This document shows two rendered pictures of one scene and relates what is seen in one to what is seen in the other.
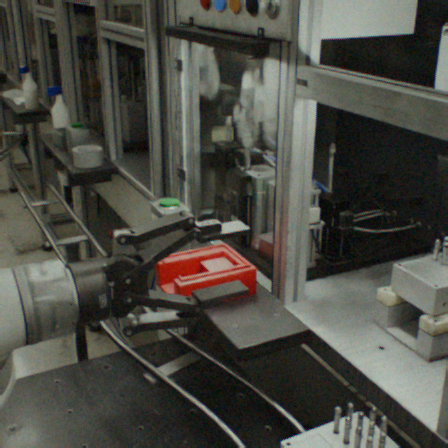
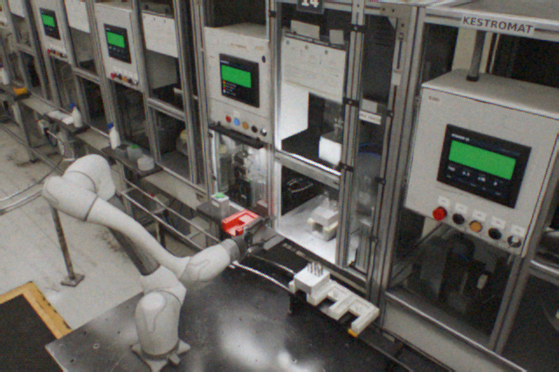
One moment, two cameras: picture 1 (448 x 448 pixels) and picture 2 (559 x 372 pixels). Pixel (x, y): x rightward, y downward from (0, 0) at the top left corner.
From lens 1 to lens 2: 1.25 m
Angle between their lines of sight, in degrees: 18
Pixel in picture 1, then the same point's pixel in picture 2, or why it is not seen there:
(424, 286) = (323, 217)
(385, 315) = (311, 228)
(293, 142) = (274, 175)
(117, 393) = not seen: hidden behind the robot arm
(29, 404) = not seen: hidden behind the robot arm
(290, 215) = (274, 199)
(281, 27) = (267, 140)
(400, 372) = (320, 247)
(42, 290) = (231, 249)
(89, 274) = (240, 242)
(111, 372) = not seen: hidden behind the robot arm
